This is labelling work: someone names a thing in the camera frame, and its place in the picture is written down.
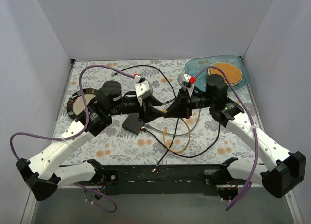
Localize yellow ethernet cable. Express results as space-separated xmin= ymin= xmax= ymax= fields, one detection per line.
xmin=162 ymin=109 xmax=191 ymax=154

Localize grey ethernet cable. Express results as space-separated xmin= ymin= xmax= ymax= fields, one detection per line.
xmin=143 ymin=109 xmax=202 ymax=137

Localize black network switch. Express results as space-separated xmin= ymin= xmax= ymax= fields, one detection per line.
xmin=122 ymin=113 xmax=144 ymax=135

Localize black ethernet cable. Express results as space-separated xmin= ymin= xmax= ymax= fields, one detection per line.
xmin=111 ymin=65 xmax=221 ymax=159

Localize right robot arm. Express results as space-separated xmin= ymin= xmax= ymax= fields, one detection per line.
xmin=164 ymin=74 xmax=306 ymax=198

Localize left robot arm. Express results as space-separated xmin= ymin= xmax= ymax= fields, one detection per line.
xmin=16 ymin=80 xmax=163 ymax=201

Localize floral tablecloth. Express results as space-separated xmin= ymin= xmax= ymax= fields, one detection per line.
xmin=65 ymin=59 xmax=254 ymax=165

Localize teal plastic tray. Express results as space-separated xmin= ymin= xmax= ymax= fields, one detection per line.
xmin=185 ymin=55 xmax=250 ymax=91

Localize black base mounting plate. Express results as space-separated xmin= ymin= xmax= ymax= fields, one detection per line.
xmin=80 ymin=163 xmax=243 ymax=195

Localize black rimmed plate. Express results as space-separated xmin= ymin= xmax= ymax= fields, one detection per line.
xmin=66 ymin=88 xmax=98 ymax=120

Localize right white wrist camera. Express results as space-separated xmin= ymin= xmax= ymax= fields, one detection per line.
xmin=177 ymin=74 xmax=194 ymax=97

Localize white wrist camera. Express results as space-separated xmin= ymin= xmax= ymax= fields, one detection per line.
xmin=133 ymin=74 xmax=153 ymax=106
xmin=177 ymin=74 xmax=194 ymax=97

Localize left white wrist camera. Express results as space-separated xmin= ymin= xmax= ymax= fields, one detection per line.
xmin=133 ymin=74 xmax=153 ymax=106

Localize black braided cable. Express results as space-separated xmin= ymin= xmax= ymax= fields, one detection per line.
xmin=155 ymin=100 xmax=180 ymax=167

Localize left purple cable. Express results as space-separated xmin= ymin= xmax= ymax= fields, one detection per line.
xmin=9 ymin=64 xmax=140 ymax=161

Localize aluminium frame rail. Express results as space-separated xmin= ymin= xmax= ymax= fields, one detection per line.
xmin=21 ymin=181 xmax=303 ymax=224

